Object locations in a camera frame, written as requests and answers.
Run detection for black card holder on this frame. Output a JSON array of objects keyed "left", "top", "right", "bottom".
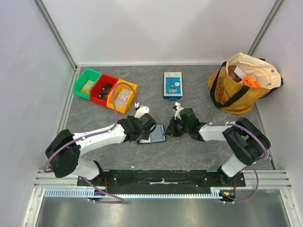
[{"left": 137, "top": 124, "right": 166, "bottom": 145}]

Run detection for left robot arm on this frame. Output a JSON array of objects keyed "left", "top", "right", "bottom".
[{"left": 44, "top": 113, "right": 156, "bottom": 186}]

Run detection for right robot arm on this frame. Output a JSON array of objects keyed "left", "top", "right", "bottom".
[{"left": 165, "top": 108, "right": 271, "bottom": 186}]

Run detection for plastic bags in yellow bin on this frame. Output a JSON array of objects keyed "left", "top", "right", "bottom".
[{"left": 115, "top": 88, "right": 131, "bottom": 108}]

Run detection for blue white box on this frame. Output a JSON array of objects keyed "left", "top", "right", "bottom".
[{"left": 163, "top": 72, "right": 183, "bottom": 101}]

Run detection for black parts in red bin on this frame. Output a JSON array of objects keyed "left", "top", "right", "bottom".
[{"left": 98, "top": 83, "right": 113, "bottom": 100}]

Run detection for yellow canvas tote bag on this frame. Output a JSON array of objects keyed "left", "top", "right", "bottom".
[{"left": 207, "top": 52, "right": 283, "bottom": 114}]

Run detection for red plastic bin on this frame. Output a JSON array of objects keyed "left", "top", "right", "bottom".
[{"left": 89, "top": 73, "right": 118, "bottom": 106}]

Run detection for tan blocks in green bin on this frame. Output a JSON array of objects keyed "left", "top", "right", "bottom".
[{"left": 80, "top": 80, "right": 94, "bottom": 94}]

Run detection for green plastic bin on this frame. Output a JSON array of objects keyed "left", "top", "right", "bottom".
[{"left": 73, "top": 68, "right": 102, "bottom": 100}]

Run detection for orange box in bag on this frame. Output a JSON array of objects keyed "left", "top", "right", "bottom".
[{"left": 239, "top": 74, "right": 261, "bottom": 87}]

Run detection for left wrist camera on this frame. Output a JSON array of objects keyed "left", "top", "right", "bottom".
[{"left": 134, "top": 105, "right": 149, "bottom": 118}]

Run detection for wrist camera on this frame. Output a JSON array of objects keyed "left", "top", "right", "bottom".
[
  {"left": 134, "top": 105, "right": 149, "bottom": 118},
  {"left": 173, "top": 102, "right": 184, "bottom": 120}
]

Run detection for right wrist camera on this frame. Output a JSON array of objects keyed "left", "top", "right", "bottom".
[{"left": 173, "top": 102, "right": 184, "bottom": 120}]

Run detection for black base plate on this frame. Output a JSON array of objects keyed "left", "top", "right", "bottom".
[{"left": 77, "top": 169, "right": 247, "bottom": 195}]

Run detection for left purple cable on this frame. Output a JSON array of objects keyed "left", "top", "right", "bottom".
[{"left": 44, "top": 81, "right": 140, "bottom": 204}]

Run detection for purple cable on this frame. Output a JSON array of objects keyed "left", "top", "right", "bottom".
[
  {"left": 44, "top": 81, "right": 140, "bottom": 204},
  {"left": 177, "top": 93, "right": 268, "bottom": 205}
]

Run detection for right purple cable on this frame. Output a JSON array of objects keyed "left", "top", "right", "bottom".
[{"left": 177, "top": 93, "right": 268, "bottom": 205}]

